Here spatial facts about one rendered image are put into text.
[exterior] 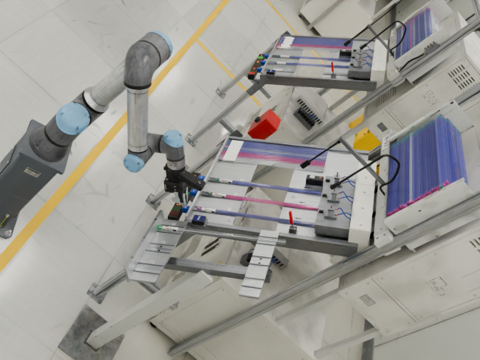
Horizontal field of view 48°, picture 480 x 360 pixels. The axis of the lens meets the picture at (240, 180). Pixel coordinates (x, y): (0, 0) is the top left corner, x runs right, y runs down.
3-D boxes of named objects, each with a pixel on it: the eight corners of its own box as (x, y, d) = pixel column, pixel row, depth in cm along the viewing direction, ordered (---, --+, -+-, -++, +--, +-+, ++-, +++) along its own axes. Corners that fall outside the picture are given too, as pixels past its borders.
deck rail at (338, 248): (184, 232, 228) (183, 221, 225) (186, 229, 230) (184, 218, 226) (356, 258, 213) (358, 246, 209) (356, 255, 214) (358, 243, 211)
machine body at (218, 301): (141, 323, 274) (221, 277, 239) (186, 233, 328) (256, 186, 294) (231, 396, 291) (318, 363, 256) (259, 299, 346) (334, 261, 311)
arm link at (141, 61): (146, 56, 177) (145, 178, 205) (160, 45, 185) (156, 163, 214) (113, 48, 179) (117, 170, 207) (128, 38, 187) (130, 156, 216)
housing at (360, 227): (346, 255, 216) (349, 228, 208) (356, 184, 254) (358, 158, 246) (366, 258, 214) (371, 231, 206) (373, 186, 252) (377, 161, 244)
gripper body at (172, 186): (171, 182, 233) (168, 159, 226) (190, 185, 231) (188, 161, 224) (164, 193, 227) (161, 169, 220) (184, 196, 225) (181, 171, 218)
